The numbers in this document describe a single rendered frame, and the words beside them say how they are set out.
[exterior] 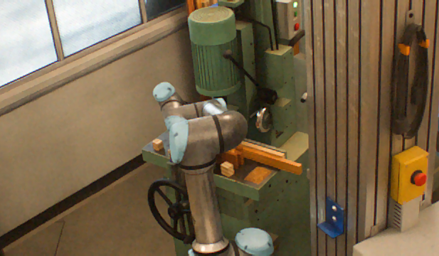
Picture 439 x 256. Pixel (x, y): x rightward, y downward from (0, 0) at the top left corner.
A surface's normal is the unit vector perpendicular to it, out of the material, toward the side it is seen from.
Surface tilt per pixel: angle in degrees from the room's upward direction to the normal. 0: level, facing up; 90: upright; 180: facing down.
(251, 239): 7
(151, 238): 0
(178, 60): 90
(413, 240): 0
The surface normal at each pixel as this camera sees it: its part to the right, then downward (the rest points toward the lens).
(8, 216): 0.72, 0.30
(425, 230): -0.09, -0.85
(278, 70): -0.58, 0.46
